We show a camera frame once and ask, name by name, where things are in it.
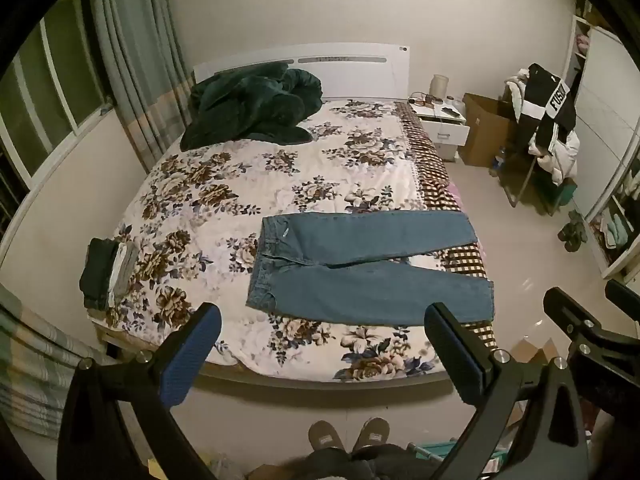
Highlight white wardrobe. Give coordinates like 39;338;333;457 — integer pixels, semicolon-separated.
564;14;640;281

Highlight floral quilt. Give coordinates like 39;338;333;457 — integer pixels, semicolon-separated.
107;99;496;382

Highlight brown checked bed sheet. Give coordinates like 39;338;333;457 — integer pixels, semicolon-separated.
395;101;499;351

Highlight white bed with headboard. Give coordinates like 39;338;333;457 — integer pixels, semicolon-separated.
95;43;501;391

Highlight dark green blanket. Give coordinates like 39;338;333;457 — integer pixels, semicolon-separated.
180;66;323;152

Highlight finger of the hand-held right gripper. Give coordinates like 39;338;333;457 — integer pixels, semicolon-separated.
543;287;603;348
606;280;640;313

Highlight white folded garment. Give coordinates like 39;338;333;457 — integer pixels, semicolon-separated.
106;242;132;307

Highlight grey folded garment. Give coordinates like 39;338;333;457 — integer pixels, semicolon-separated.
115;241;141;297

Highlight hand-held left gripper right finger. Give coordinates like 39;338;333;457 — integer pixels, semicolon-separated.
424;302;591;480

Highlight window with white frame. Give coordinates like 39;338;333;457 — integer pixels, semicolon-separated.
0;0;115;183

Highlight white nightstand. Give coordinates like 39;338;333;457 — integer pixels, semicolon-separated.
407;95;471;162

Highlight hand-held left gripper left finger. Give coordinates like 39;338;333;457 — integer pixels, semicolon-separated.
56;302;223;480

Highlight teal box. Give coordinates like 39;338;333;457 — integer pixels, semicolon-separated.
414;441;502;480

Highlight white puffy jacket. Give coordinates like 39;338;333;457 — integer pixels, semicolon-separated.
502;75;582;187

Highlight chair with green seat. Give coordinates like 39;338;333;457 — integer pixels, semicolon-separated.
500;110;578;217

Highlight cardboard box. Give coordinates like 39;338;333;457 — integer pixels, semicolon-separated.
460;92;517;169

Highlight person's dark trousers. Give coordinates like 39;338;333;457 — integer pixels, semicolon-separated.
287;447;418;480

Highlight grey house slipper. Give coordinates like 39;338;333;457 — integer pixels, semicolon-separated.
308;420;346;454
352;417;391;454

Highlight black and white jacket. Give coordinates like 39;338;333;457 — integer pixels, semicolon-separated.
515;63;579;157

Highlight blue jeans pants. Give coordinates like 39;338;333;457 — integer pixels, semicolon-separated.
245;211;496;328

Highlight grey green curtain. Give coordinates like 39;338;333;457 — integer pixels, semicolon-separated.
87;0;194;172

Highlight striped cloth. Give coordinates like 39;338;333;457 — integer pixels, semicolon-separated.
0;285;108;432

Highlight mint green folded clothes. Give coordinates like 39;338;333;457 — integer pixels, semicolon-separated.
601;211;632;249

